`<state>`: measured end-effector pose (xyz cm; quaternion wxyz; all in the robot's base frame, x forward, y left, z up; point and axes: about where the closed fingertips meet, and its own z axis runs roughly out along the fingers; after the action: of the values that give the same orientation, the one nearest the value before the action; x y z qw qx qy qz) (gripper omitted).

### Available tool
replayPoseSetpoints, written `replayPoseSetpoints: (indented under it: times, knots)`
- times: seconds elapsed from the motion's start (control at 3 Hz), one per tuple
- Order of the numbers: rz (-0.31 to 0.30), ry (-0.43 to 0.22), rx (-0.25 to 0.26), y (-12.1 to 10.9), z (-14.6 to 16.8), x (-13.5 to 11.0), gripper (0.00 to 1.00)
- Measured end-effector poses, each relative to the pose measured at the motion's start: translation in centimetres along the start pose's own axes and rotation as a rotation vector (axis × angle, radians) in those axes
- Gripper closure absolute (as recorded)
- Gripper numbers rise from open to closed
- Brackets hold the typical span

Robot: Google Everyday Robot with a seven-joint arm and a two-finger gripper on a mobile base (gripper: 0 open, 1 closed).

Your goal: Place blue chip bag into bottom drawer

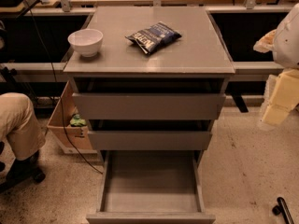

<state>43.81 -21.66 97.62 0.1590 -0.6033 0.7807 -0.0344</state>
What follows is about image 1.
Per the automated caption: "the grey drawer cabinet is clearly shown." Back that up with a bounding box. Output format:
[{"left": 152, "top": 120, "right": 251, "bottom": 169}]
[{"left": 64, "top": 7, "right": 235, "bottom": 159}]

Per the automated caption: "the white ceramic bowl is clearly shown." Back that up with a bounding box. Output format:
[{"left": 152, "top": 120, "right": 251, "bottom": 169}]
[{"left": 67, "top": 29, "right": 104, "bottom": 57}]

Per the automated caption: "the grey middle drawer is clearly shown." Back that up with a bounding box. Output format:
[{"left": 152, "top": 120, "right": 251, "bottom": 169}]
[{"left": 88, "top": 131, "right": 212, "bottom": 150}]

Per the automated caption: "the green toy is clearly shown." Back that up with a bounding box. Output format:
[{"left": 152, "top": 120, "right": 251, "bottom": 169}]
[{"left": 69, "top": 114, "right": 86, "bottom": 127}]

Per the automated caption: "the person leg in khaki trousers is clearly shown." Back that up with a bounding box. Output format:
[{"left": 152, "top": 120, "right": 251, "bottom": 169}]
[{"left": 0, "top": 92, "right": 45, "bottom": 161}]

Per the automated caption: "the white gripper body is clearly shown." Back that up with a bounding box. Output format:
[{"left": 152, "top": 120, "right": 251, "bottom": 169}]
[{"left": 257, "top": 69, "right": 299, "bottom": 131}]

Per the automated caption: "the blue chip bag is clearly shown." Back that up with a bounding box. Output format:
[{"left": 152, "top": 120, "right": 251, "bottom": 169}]
[{"left": 126, "top": 21, "right": 181, "bottom": 55}]

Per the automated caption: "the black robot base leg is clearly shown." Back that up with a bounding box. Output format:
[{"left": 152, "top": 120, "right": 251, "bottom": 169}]
[{"left": 272, "top": 197, "right": 294, "bottom": 224}]

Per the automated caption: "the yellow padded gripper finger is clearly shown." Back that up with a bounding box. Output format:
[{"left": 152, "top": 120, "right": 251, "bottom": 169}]
[{"left": 253, "top": 29, "right": 276, "bottom": 53}]

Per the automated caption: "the black shoe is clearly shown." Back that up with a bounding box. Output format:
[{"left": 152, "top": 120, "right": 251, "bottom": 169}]
[{"left": 6, "top": 151, "right": 46, "bottom": 183}]

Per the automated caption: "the grey open bottom drawer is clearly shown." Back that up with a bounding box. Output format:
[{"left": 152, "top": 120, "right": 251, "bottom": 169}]
[{"left": 86, "top": 151, "right": 215, "bottom": 224}]

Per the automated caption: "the black cable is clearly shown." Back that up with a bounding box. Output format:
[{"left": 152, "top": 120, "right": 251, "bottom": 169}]
[{"left": 13, "top": 0, "right": 104, "bottom": 175}]

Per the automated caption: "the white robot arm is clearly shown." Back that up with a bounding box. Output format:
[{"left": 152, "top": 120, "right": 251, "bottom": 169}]
[{"left": 253, "top": 4, "right": 299, "bottom": 131}]

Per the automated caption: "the cardboard box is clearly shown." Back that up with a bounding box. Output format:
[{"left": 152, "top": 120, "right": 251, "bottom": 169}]
[{"left": 47, "top": 82, "right": 95, "bottom": 154}]

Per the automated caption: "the grey top drawer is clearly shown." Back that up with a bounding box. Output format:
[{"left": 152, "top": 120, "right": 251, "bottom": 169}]
[{"left": 73, "top": 93, "right": 225, "bottom": 120}]

